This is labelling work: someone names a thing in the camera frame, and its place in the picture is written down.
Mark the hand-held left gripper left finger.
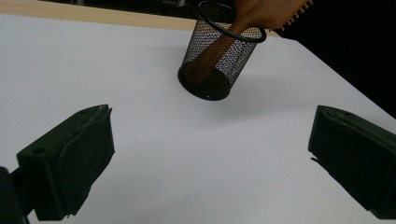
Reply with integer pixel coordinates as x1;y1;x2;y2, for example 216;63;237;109
12;104;116;222

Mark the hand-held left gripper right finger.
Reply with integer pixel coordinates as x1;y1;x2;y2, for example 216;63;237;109
307;105;396;220

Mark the black mesh pen cup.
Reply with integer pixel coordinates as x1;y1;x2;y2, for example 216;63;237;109
177;0;267;102

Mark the wooden hairbrush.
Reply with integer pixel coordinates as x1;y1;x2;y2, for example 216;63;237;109
184;0;314;86

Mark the white table mat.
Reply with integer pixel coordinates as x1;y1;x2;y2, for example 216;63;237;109
0;13;396;224

